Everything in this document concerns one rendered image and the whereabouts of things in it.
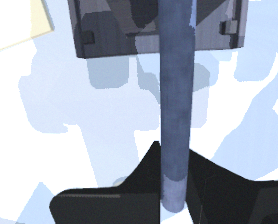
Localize dark grey housing block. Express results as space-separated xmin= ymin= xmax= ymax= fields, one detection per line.
xmin=67 ymin=0 xmax=249 ymax=59

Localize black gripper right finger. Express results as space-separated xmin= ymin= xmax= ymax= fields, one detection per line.
xmin=185 ymin=149 xmax=278 ymax=224

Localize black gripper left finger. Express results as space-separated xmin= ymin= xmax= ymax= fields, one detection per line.
xmin=49 ymin=141 xmax=162 ymax=224

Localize blue-grey cylinder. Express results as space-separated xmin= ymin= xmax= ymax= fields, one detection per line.
xmin=158 ymin=0 xmax=197 ymax=213

